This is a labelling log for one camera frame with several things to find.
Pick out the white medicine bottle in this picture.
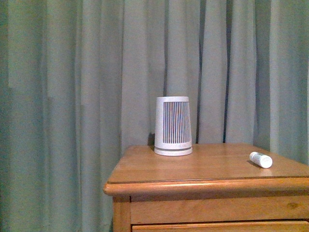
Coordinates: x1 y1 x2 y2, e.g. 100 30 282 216
249 152 273 169

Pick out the wooden nightstand drawer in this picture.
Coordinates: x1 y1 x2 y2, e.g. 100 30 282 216
132 220 309 232

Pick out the white slatted air purifier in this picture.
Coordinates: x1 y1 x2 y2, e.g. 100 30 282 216
154 96 193 157

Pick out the grey-green curtain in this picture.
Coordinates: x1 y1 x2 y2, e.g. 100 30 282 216
0 0 309 232

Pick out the wooden nightstand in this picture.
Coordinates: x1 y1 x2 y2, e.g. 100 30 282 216
104 144 309 232

